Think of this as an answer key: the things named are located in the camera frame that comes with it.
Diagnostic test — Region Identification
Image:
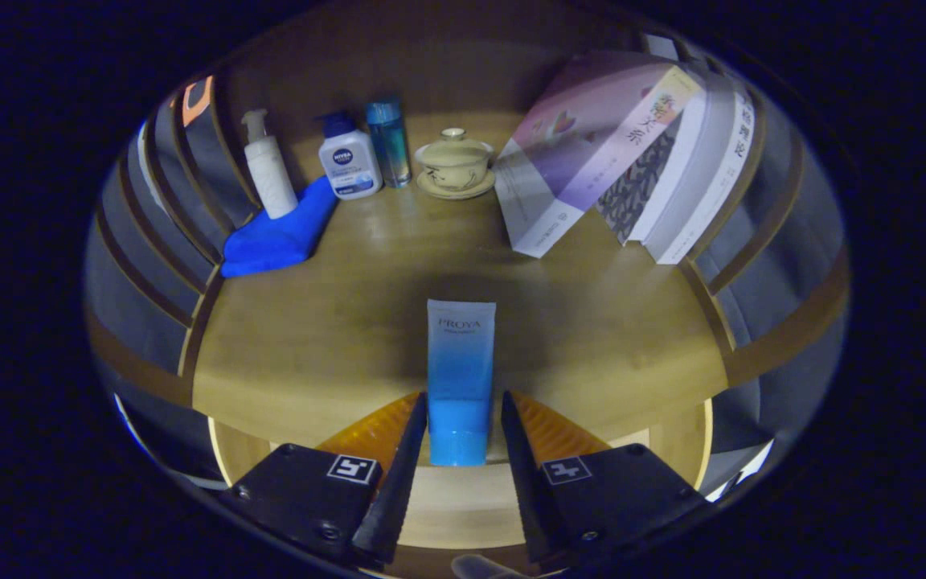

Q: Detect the purple and white book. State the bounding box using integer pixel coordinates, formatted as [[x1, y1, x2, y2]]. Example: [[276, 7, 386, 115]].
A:
[[494, 52, 707, 259]]

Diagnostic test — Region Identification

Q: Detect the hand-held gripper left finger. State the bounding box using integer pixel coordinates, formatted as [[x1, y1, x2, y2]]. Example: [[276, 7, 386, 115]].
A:
[[219, 392, 429, 565]]

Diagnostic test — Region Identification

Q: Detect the blue folded cloth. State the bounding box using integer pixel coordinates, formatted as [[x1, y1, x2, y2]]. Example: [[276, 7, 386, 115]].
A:
[[220, 175, 339, 279]]

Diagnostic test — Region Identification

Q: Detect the teal slim bottle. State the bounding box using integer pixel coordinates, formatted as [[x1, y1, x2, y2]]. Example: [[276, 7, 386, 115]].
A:
[[365, 96, 413, 188]]

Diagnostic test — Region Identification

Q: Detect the wooden cabinet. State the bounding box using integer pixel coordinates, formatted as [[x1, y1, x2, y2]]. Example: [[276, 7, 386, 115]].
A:
[[85, 4, 851, 576]]

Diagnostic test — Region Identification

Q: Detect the white pump bottle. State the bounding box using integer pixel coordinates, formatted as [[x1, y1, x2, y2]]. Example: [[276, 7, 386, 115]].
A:
[[240, 109, 300, 220]]

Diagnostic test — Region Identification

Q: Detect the thick white book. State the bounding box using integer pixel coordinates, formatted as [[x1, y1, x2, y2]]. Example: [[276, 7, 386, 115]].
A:
[[628, 76, 756, 265]]

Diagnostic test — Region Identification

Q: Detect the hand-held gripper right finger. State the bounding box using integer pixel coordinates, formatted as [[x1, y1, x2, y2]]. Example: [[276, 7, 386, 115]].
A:
[[500, 391, 709, 564]]

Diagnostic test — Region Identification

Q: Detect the white bottle with blue cap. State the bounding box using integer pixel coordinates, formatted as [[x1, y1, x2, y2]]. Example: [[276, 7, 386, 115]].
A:
[[318, 110, 384, 200]]

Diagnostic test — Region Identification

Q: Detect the wooden countertop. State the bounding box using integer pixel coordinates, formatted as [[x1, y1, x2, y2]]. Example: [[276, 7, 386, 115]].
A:
[[192, 109, 729, 447]]

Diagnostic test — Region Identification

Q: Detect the blue cosmetic tube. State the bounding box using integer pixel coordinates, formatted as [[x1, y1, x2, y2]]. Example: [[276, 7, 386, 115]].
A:
[[426, 299, 498, 467]]

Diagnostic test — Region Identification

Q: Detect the beige lidded tea cup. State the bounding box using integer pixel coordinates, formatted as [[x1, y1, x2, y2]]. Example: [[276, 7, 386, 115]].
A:
[[414, 127, 498, 200]]

